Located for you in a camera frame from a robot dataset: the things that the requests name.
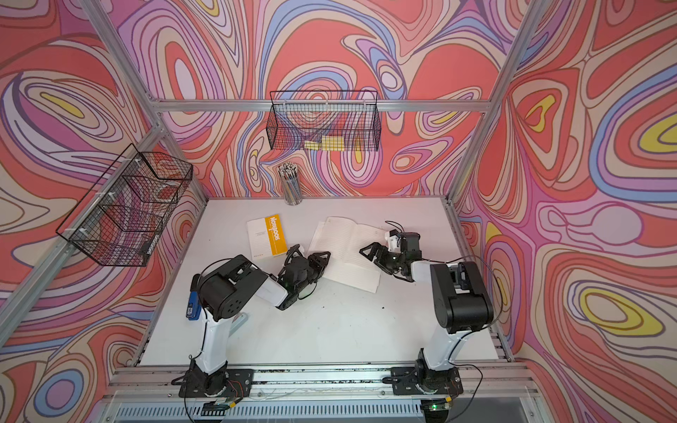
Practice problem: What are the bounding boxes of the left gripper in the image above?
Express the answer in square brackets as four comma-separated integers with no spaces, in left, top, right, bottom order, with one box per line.
[293,251,331,297]

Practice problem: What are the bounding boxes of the cream lined notebook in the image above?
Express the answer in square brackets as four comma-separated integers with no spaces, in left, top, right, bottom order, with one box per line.
[310,217,386,294]
[246,214,288,259]

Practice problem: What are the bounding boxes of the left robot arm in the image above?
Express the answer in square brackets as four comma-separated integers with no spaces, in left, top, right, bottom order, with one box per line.
[190,245,331,380]

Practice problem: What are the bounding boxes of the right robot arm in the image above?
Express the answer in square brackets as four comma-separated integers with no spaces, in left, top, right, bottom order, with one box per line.
[359,229,495,398]

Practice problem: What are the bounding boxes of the metal pen cup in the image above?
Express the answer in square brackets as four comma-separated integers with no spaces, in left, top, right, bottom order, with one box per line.
[278,162,303,206]

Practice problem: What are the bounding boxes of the light blue white stapler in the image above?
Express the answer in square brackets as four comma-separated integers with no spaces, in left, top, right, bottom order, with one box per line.
[229,312,249,336]

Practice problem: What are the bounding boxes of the yellow sticky notes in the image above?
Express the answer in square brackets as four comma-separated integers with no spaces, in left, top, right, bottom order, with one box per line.
[303,136,346,152]

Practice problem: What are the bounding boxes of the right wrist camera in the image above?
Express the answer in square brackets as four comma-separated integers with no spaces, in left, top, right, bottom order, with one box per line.
[386,229,401,253]

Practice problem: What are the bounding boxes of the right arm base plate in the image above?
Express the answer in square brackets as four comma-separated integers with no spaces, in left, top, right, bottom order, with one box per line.
[382,367,464,398]

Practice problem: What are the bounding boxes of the black wire basket back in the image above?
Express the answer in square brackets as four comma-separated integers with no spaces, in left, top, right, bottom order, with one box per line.
[266,89,382,153]

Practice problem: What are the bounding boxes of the black wire basket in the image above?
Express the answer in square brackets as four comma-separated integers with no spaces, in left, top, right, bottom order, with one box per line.
[56,145,193,267]
[266,89,382,153]

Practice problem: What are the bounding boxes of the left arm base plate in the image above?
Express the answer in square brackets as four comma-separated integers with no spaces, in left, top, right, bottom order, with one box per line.
[179,368,254,398]

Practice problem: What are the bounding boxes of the black wire basket left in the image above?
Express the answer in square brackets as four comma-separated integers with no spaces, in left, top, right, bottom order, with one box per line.
[56,145,193,267]

